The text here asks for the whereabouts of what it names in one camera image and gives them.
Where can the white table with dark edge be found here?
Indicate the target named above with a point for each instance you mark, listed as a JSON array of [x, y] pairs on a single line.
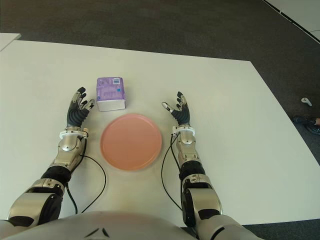
[[300, 10]]

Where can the white handheld controller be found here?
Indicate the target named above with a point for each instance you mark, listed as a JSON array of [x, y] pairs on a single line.
[[306, 100]]

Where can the white side table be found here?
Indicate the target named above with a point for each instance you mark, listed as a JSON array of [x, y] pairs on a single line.
[[7, 40]]

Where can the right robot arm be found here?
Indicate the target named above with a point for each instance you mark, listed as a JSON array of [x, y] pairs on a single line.
[[186, 142]]

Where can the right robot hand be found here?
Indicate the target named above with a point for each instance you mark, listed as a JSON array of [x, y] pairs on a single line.
[[182, 116]]

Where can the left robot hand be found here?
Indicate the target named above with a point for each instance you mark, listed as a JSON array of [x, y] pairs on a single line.
[[75, 117]]

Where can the dark shoe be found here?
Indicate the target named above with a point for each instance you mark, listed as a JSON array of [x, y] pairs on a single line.
[[303, 121]]

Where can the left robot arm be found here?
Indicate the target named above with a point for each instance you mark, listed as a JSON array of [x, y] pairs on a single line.
[[66, 145]]

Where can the purple tissue paper pack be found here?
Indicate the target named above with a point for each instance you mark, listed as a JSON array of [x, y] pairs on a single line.
[[110, 92]]

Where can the silver robot torso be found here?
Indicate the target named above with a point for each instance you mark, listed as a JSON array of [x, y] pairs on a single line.
[[125, 225]]

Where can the pink round plate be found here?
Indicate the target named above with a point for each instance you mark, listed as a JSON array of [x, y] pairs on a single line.
[[131, 142]]

